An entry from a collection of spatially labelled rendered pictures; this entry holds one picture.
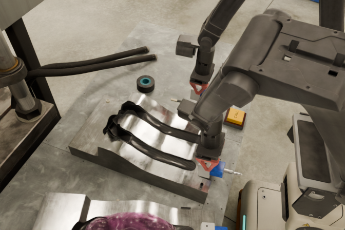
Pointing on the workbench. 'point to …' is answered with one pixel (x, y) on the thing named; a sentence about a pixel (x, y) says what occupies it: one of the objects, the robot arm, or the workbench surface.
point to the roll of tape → (145, 83)
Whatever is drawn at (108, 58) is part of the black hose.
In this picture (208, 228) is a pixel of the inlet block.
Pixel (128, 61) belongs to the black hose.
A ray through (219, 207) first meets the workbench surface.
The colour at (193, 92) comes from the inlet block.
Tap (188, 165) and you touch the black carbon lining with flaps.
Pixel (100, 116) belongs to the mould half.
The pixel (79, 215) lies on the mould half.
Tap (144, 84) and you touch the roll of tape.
